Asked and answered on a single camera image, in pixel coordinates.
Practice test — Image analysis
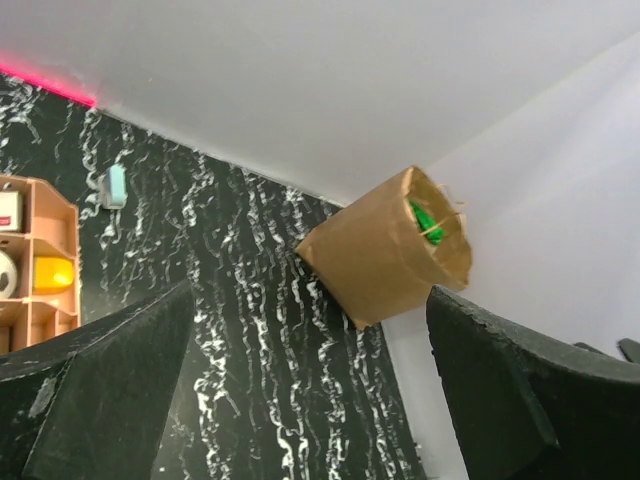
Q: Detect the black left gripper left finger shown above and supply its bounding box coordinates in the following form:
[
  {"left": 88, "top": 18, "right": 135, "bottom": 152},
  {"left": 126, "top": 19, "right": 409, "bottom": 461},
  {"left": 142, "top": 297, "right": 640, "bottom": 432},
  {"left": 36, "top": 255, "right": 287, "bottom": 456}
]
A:
[{"left": 1, "top": 281, "right": 194, "bottom": 479}]

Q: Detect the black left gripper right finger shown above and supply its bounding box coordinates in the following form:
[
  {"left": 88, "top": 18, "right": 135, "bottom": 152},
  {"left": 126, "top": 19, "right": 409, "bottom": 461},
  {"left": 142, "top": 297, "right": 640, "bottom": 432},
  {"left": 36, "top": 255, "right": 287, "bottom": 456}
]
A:
[{"left": 426, "top": 286, "right": 639, "bottom": 479}]

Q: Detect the green Chuba snack bag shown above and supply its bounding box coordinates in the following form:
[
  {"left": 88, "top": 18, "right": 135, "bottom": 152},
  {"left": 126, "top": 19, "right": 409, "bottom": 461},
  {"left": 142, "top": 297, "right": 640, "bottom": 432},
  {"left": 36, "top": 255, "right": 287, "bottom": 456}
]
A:
[{"left": 408, "top": 199, "right": 445, "bottom": 246}]

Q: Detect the brown paper bag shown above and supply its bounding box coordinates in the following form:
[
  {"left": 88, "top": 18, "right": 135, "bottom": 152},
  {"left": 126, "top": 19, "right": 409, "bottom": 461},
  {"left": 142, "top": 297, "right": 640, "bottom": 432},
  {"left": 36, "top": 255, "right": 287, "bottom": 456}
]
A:
[{"left": 296, "top": 166, "right": 473, "bottom": 330}]

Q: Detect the yellow object in organizer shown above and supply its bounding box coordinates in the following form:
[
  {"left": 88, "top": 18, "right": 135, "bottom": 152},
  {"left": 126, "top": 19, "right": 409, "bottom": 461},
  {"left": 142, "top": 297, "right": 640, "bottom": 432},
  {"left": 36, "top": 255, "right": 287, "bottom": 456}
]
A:
[{"left": 33, "top": 256, "right": 75, "bottom": 295}]

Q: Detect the white round object in organizer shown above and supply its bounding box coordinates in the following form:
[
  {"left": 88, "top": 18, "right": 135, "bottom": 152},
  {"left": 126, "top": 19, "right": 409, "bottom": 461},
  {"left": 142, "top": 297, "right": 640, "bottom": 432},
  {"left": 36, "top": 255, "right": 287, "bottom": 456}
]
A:
[{"left": 0, "top": 251, "right": 18, "bottom": 300}]

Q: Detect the peach plastic desk organizer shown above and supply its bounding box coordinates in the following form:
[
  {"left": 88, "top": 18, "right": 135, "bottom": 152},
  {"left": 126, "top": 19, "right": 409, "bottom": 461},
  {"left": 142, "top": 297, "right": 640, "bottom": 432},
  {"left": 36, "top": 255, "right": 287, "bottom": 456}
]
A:
[{"left": 1, "top": 175, "right": 82, "bottom": 355}]

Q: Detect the light blue small clip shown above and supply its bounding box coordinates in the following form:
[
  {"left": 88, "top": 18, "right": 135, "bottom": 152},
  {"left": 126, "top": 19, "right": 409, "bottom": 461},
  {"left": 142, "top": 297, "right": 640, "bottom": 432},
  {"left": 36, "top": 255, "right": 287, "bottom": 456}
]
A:
[{"left": 99, "top": 165, "right": 127, "bottom": 210}]

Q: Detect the white box in organizer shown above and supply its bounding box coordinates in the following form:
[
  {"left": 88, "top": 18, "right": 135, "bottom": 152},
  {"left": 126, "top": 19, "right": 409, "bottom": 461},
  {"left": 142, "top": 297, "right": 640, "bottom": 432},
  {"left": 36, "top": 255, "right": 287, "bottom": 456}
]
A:
[{"left": 0, "top": 191, "right": 24, "bottom": 232}]

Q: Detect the red LED strip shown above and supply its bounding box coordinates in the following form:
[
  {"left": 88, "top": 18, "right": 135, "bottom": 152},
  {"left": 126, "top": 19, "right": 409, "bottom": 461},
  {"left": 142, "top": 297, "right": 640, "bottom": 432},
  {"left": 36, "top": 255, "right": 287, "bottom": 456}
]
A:
[{"left": 1, "top": 63, "right": 97, "bottom": 108}]

